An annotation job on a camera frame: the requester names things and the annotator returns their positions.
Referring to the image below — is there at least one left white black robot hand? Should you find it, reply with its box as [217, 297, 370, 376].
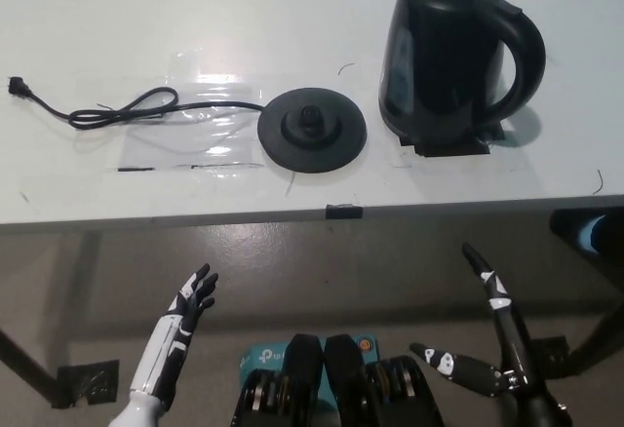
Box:
[129, 263, 219, 405]

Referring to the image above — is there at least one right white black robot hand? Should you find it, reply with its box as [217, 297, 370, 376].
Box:
[409, 242, 553, 400]

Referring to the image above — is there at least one black electric kettle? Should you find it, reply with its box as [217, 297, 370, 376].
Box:
[377, 0, 547, 150]

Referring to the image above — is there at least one round black kettle base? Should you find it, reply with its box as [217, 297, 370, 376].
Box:
[256, 87, 369, 174]

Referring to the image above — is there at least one black table leg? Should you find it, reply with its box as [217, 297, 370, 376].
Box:
[567, 294, 624, 379]
[0, 329, 58, 394]

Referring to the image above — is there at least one teal router box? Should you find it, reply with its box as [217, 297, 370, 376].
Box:
[237, 333, 379, 411]

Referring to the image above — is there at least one black object with blue patch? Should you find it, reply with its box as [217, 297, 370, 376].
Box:
[549, 206, 624, 255]

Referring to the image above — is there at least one square black tape patch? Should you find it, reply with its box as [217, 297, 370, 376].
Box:
[397, 122, 507, 159]

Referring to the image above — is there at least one small black tape piece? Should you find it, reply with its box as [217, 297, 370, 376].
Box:
[324, 201, 365, 219]

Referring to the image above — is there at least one clear plastic sheet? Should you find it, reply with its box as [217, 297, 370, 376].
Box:
[115, 46, 267, 174]

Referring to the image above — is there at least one black power cord with plug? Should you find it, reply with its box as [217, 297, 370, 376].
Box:
[7, 74, 267, 130]

